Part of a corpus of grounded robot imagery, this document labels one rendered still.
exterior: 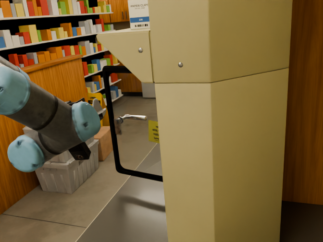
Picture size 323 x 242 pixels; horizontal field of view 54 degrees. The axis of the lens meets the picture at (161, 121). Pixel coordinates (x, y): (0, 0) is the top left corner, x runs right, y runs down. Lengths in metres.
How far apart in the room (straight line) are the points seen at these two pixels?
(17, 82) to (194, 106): 0.31
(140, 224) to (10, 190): 2.29
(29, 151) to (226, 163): 0.40
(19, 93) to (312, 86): 0.74
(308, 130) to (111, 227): 0.65
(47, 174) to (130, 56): 2.60
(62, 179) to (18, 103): 2.53
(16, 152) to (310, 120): 0.77
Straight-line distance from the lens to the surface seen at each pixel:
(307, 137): 1.01
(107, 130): 3.76
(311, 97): 0.98
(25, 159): 0.69
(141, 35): 0.61
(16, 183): 3.22
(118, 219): 1.04
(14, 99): 0.57
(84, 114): 0.63
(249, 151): 0.70
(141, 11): 0.71
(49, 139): 0.67
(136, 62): 0.62
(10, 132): 3.10
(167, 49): 0.60
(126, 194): 1.16
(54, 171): 3.08
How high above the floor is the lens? 1.54
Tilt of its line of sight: 19 degrees down
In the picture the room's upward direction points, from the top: 5 degrees counter-clockwise
